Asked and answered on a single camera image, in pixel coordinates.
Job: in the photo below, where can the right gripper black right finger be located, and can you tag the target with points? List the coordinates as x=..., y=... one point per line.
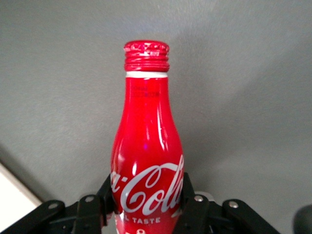
x=202, y=217

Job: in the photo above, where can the beige plastic tray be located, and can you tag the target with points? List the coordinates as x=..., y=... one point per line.
x=14, y=192

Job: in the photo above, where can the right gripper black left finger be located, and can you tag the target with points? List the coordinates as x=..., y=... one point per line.
x=83, y=214

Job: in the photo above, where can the red coke bottle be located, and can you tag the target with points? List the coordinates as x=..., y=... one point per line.
x=146, y=134

